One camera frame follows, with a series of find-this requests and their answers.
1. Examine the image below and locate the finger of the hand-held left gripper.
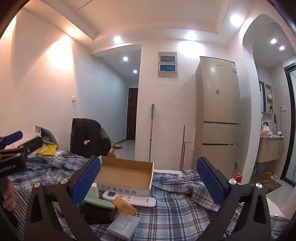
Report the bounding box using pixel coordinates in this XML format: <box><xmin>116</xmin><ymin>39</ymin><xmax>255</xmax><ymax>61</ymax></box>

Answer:
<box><xmin>0</xmin><ymin>131</ymin><xmax>23</xmax><ymax>149</ymax></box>
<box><xmin>0</xmin><ymin>137</ymin><xmax>44</xmax><ymax>160</ymax></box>

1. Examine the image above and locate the black-framed glass door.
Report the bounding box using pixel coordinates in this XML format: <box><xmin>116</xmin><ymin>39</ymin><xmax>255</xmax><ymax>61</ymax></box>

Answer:
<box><xmin>284</xmin><ymin>62</ymin><xmax>296</xmax><ymax>188</ymax></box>

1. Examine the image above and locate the grey mop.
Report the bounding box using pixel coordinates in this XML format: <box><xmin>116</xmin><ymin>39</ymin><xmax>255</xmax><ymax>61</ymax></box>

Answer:
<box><xmin>148</xmin><ymin>104</ymin><xmax>155</xmax><ymax>163</ymax></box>

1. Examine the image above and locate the black box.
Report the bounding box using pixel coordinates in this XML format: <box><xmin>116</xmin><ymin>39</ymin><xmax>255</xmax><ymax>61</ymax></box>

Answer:
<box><xmin>80</xmin><ymin>203</ymin><xmax>119</xmax><ymax>225</ymax></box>

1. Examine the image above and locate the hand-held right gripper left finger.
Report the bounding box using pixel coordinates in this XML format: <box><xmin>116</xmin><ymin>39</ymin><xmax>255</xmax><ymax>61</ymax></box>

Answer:
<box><xmin>24</xmin><ymin>156</ymin><xmax>102</xmax><ymax>241</ymax></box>

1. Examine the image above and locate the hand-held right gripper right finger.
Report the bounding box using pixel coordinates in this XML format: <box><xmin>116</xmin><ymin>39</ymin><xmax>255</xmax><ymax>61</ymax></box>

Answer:
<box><xmin>196</xmin><ymin>156</ymin><xmax>272</xmax><ymax>241</ymax></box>

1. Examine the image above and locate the yellow bag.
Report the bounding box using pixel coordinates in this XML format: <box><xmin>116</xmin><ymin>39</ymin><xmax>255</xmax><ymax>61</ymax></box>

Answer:
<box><xmin>37</xmin><ymin>144</ymin><xmax>58</xmax><ymax>156</ymax></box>

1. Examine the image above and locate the beige refrigerator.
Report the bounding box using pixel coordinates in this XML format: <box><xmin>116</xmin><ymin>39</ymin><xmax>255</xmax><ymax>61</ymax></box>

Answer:
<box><xmin>193</xmin><ymin>56</ymin><xmax>241</xmax><ymax>173</ymax></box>

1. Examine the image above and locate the small white box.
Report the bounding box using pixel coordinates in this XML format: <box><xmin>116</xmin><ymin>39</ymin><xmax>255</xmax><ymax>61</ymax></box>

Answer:
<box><xmin>89</xmin><ymin>183</ymin><xmax>100</xmax><ymax>200</ymax></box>

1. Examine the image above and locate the pile of clothes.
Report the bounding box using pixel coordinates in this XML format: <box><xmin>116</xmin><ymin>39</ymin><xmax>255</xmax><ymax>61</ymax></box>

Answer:
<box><xmin>260</xmin><ymin>120</ymin><xmax>274</xmax><ymax>138</ymax></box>

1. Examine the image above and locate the beige vanity cabinet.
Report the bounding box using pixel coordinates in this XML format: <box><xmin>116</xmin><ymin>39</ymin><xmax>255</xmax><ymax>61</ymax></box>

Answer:
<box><xmin>257</xmin><ymin>136</ymin><xmax>285</xmax><ymax>163</ymax></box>

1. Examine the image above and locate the grey bag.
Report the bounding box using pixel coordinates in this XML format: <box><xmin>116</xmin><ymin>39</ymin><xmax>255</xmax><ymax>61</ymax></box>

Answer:
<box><xmin>35</xmin><ymin>126</ymin><xmax>58</xmax><ymax>149</ymax></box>

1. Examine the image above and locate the pink dustpan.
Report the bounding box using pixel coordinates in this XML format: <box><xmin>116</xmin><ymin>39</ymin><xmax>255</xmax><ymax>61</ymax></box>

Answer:
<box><xmin>179</xmin><ymin>141</ymin><xmax>192</xmax><ymax>171</ymax></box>

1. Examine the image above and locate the brown cloth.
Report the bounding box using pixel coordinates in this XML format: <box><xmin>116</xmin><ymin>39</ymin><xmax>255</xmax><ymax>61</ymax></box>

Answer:
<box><xmin>100</xmin><ymin>127</ymin><xmax>112</xmax><ymax>141</ymax></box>

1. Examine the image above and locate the dark brown door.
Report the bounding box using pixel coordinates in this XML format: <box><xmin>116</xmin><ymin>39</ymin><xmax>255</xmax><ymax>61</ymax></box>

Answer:
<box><xmin>127</xmin><ymin>88</ymin><xmax>139</xmax><ymax>141</ymax></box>

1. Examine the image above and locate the grey box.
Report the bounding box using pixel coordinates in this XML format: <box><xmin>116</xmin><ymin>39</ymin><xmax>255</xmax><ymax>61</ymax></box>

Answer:
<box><xmin>106</xmin><ymin>212</ymin><xmax>141</xmax><ymax>241</ymax></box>

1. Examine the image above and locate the person's left hand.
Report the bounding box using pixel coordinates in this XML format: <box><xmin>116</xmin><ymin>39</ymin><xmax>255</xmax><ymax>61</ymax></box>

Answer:
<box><xmin>2</xmin><ymin>178</ymin><xmax>16</xmax><ymax>209</ymax></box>

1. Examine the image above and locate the chair with black jacket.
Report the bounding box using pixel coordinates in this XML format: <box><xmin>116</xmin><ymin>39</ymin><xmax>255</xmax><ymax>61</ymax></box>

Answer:
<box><xmin>70</xmin><ymin>118</ymin><xmax>112</xmax><ymax>158</ymax></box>

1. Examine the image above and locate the blue plaid blanket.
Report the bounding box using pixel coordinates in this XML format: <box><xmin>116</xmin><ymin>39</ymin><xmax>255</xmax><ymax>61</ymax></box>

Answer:
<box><xmin>7</xmin><ymin>148</ymin><xmax>292</xmax><ymax>241</ymax></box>

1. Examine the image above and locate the white remote control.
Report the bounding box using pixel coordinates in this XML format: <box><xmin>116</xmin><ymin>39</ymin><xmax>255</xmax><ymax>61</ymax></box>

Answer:
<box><xmin>102</xmin><ymin>190</ymin><xmax>156</xmax><ymax>208</ymax></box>

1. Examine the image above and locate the patterned door mat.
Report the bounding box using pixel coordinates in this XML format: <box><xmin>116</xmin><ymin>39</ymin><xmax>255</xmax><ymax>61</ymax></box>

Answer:
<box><xmin>251</xmin><ymin>176</ymin><xmax>282</xmax><ymax>194</ymax></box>

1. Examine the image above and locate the red box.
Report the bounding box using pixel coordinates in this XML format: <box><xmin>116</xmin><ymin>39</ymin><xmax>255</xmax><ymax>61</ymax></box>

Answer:
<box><xmin>231</xmin><ymin>170</ymin><xmax>242</xmax><ymax>183</ymax></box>

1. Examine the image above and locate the wall niche shelf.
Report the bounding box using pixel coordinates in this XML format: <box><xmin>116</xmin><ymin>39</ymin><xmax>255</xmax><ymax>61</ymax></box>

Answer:
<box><xmin>264</xmin><ymin>83</ymin><xmax>274</xmax><ymax>114</ymax></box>

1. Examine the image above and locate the wall mirror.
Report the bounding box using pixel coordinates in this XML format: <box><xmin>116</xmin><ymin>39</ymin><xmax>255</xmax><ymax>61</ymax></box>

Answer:
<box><xmin>258</xmin><ymin>81</ymin><xmax>266</xmax><ymax>99</ymax></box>

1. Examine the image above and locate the grey wall panel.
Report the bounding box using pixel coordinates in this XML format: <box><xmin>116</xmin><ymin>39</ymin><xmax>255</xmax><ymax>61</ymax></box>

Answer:
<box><xmin>158</xmin><ymin>51</ymin><xmax>178</xmax><ymax>78</ymax></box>

